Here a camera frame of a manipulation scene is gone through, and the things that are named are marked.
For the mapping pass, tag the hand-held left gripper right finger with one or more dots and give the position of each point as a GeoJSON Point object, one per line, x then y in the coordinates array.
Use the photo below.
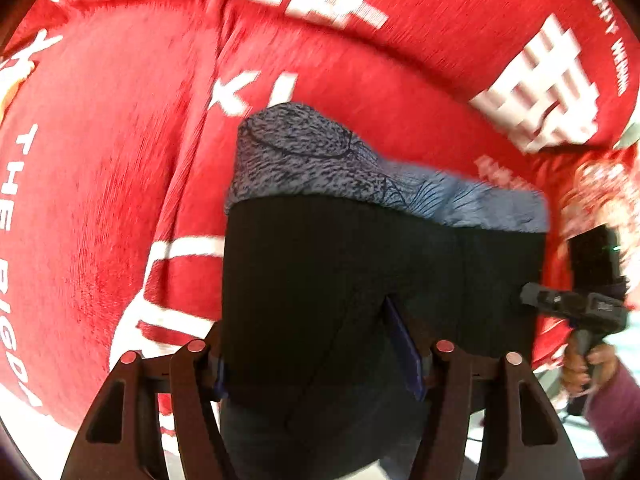
{"type": "Point", "coordinates": [405, 355]}

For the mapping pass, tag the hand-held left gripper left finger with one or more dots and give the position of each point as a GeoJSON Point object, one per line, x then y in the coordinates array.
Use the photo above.
{"type": "Point", "coordinates": [194, 385]}

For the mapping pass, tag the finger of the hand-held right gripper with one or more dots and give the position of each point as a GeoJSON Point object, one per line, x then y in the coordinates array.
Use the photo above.
{"type": "Point", "coordinates": [545, 297]}

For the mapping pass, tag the black pants with grey lining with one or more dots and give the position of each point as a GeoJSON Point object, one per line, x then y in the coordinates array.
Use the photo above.
{"type": "Point", "coordinates": [325, 260]}

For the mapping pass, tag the person's right forearm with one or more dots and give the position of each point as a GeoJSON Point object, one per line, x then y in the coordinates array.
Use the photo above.
{"type": "Point", "coordinates": [617, 410]}

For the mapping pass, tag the person's right hand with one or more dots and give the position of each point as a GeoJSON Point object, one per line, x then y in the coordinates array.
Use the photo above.
{"type": "Point", "coordinates": [607, 360]}

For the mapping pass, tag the red quilt with swirl pattern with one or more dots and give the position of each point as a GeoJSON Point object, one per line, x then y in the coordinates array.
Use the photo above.
{"type": "Point", "coordinates": [600, 195]}

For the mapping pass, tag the red sheet with white characters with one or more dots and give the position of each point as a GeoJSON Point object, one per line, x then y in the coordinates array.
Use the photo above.
{"type": "Point", "coordinates": [100, 210]}

